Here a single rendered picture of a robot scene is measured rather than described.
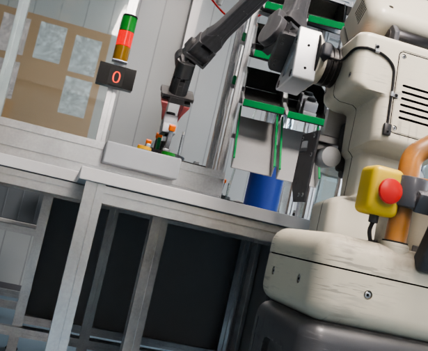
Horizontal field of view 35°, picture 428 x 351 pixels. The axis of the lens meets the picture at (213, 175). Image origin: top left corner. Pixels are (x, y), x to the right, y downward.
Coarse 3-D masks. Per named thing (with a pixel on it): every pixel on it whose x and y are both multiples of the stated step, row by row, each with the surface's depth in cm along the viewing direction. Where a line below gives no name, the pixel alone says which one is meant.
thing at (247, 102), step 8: (248, 72) 234; (256, 72) 234; (264, 72) 234; (272, 72) 234; (248, 80) 235; (256, 80) 235; (264, 80) 235; (272, 80) 235; (248, 88) 234; (256, 88) 236; (264, 88) 236; (272, 88) 236; (248, 96) 223; (256, 96) 226; (264, 96) 229; (272, 96) 231; (280, 96) 224; (248, 104) 210; (256, 104) 210; (264, 104) 210; (272, 104) 220; (280, 104) 219; (272, 112) 210; (280, 112) 210
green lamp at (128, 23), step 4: (124, 16) 219; (128, 16) 219; (124, 20) 219; (128, 20) 219; (132, 20) 219; (136, 20) 221; (120, 24) 220; (124, 24) 219; (128, 24) 219; (132, 24) 219; (120, 28) 219; (124, 28) 218; (128, 28) 219; (132, 28) 219; (132, 32) 220
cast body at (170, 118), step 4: (168, 112) 210; (172, 112) 210; (164, 116) 209; (168, 116) 209; (172, 116) 209; (176, 116) 210; (164, 120) 208; (168, 120) 209; (172, 120) 209; (176, 120) 209; (164, 124) 207; (168, 124) 207; (172, 124) 208; (176, 124) 209; (160, 128) 211; (164, 128) 207; (176, 128) 208; (160, 132) 210; (164, 132) 208
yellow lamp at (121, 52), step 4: (116, 48) 218; (120, 48) 218; (124, 48) 218; (128, 48) 219; (116, 52) 218; (120, 52) 218; (124, 52) 218; (128, 52) 219; (116, 56) 218; (120, 56) 218; (124, 56) 218; (128, 56) 220; (124, 60) 218
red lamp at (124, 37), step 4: (120, 32) 219; (124, 32) 218; (128, 32) 218; (120, 36) 218; (124, 36) 218; (128, 36) 219; (132, 36) 220; (116, 40) 220; (120, 40) 218; (124, 40) 218; (128, 40) 219; (116, 44) 219; (120, 44) 218; (124, 44) 218; (128, 44) 219
